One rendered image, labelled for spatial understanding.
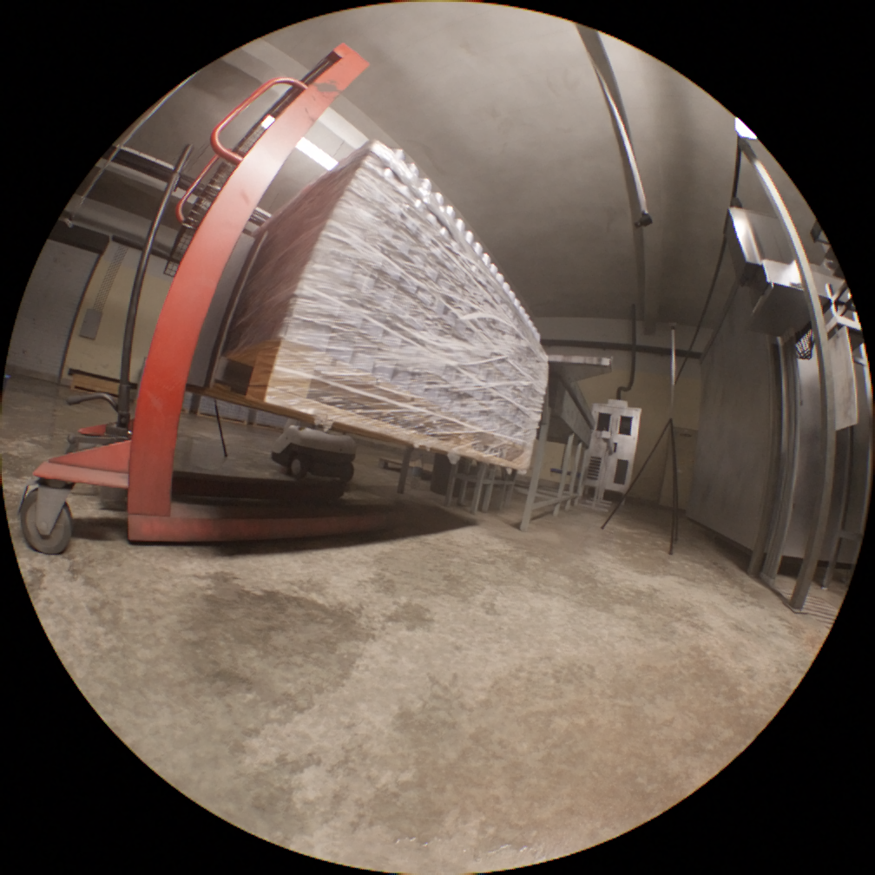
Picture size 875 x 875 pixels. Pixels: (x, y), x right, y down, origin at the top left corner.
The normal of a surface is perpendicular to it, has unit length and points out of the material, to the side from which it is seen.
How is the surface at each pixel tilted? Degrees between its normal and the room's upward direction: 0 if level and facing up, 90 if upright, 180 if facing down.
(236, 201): 90
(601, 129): 180
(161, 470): 90
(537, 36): 180
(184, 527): 90
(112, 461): 90
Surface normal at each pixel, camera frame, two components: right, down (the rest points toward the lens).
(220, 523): 0.81, 0.14
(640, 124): -0.20, 0.98
